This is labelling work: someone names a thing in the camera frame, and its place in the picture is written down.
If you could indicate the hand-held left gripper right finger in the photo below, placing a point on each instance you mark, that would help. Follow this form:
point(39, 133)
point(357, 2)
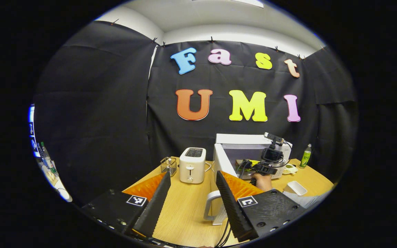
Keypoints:
point(233, 206)

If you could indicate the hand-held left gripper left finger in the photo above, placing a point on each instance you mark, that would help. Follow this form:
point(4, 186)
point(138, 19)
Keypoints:
point(155, 206)

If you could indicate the white microwave oven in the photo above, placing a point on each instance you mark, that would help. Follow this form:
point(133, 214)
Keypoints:
point(240, 139)

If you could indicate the divided dish with beans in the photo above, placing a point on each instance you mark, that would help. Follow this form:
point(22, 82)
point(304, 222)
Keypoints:
point(291, 168)

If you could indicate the green drink bottle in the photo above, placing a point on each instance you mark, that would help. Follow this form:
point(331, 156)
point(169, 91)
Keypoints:
point(305, 158)

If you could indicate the white rectangular dish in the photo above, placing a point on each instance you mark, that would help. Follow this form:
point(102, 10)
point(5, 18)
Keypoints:
point(295, 187)

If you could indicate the white toaster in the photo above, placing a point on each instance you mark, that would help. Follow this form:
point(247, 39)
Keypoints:
point(191, 168)

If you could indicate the white side table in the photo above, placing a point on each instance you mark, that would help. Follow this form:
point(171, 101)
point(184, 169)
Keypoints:
point(59, 187)

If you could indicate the black backdrop cloth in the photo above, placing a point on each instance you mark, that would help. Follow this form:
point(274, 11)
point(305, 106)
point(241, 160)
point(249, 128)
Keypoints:
point(98, 120)

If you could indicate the blue display panel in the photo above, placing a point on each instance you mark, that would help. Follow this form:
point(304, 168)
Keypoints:
point(32, 131)

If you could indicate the large ceiling light panel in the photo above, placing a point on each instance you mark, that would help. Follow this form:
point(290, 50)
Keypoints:
point(248, 2)

